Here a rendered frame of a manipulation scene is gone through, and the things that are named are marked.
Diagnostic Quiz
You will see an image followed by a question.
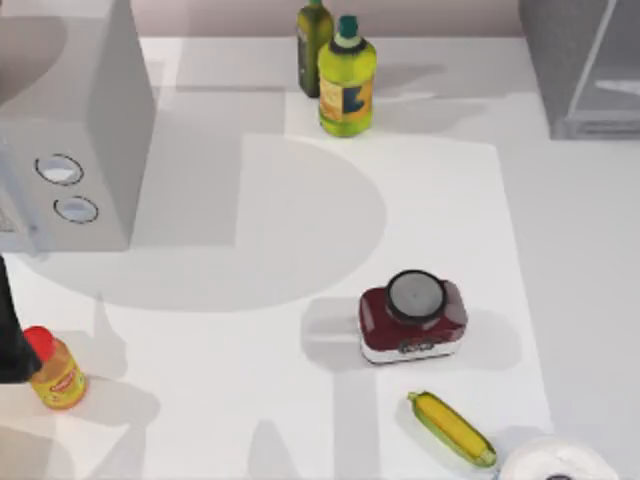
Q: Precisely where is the dark red jar with grey lid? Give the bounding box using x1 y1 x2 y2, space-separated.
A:
357 269 470 367

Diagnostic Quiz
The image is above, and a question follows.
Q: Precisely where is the yellow-green bottle with teal cap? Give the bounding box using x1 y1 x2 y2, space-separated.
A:
317 14 378 138

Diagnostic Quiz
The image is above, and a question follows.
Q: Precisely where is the dark green bottle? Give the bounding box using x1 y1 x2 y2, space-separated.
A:
295 0 335 99

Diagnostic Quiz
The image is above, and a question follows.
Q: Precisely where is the yellow corn cob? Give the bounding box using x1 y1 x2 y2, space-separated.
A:
406 390 498 470

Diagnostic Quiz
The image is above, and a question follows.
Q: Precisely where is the small microwave knob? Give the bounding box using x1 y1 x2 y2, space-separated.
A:
52 195 100 223

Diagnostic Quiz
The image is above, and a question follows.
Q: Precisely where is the large microwave knob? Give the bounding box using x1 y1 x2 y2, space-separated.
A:
34 153 85 187

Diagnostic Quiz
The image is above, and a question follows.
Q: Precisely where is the pale microwave oven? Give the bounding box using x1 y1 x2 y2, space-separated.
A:
0 0 155 257

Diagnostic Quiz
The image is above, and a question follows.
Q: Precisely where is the yellow bottle with red cap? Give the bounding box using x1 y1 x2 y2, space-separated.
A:
22 325 89 411

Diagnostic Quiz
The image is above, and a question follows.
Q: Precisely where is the white rounded object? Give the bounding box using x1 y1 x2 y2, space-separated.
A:
498 435 620 480

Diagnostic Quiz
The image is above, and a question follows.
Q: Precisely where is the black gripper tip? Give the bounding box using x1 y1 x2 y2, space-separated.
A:
0 253 43 385

